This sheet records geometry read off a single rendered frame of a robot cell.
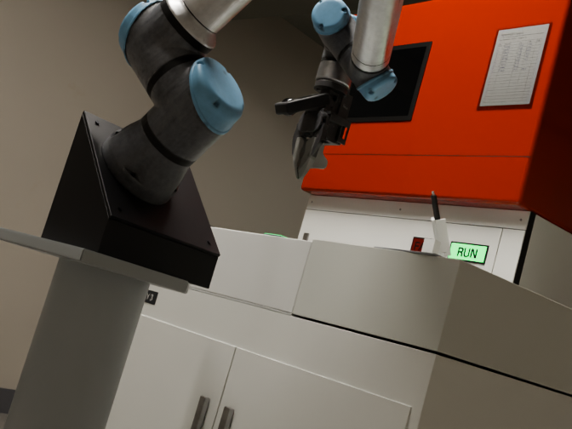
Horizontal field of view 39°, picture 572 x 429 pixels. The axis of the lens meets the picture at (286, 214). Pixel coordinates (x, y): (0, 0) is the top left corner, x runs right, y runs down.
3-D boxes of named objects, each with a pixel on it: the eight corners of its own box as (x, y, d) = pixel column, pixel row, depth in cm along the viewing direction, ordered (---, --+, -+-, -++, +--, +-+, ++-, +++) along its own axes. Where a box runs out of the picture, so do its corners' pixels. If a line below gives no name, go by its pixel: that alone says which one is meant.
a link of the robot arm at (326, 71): (336, 59, 166) (311, 61, 173) (330, 79, 166) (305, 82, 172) (361, 73, 171) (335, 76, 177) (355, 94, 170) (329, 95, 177)
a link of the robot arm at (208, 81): (168, 158, 131) (224, 104, 125) (130, 96, 135) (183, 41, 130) (210, 165, 141) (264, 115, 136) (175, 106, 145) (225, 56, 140)
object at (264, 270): (178, 285, 198) (195, 231, 200) (327, 324, 155) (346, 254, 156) (146, 276, 192) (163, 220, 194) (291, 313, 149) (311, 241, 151)
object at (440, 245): (429, 283, 170) (445, 223, 172) (443, 286, 167) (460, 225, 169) (411, 276, 166) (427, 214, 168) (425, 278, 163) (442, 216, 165)
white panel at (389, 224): (280, 318, 252) (315, 197, 257) (495, 377, 188) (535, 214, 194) (273, 316, 250) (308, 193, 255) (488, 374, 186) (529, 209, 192)
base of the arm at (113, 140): (116, 192, 132) (154, 154, 128) (92, 127, 140) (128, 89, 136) (180, 213, 143) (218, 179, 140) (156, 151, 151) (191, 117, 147)
